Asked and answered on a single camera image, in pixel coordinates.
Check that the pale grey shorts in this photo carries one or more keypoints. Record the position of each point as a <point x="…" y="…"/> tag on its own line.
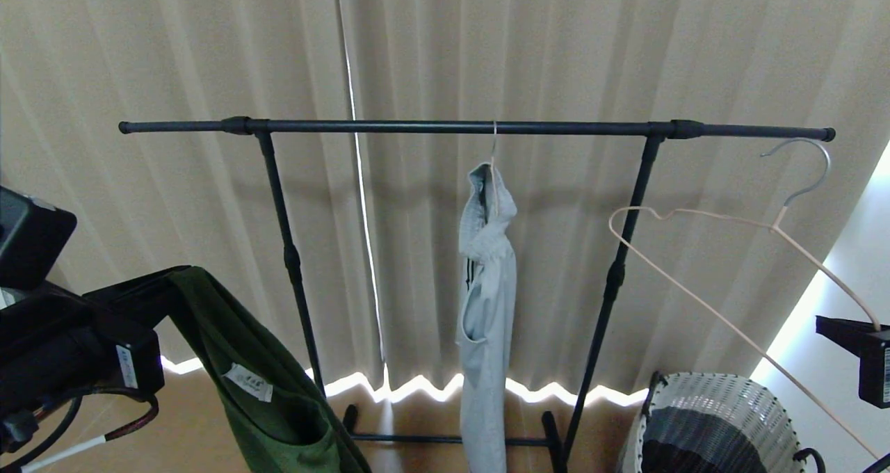
<point x="487" y="306"/>

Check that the white laundry basket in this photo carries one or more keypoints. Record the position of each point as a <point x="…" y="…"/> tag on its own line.
<point x="716" y="403"/>

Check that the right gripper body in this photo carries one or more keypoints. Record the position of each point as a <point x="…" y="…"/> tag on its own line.
<point x="876" y="369"/>

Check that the beige curtain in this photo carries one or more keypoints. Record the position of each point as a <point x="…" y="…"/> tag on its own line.
<point x="556" y="42"/>

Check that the green garment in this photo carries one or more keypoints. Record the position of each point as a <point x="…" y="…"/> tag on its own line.
<point x="264" y="362"/>

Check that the black clothes rack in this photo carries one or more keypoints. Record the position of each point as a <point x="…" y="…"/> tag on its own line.
<point x="417" y="126"/>

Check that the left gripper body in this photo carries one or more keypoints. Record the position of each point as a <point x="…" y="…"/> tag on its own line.
<point x="69" y="355"/>

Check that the pink clothes hanger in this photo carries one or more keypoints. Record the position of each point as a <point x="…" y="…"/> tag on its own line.
<point x="494" y="146"/>
<point x="695" y="298"/>

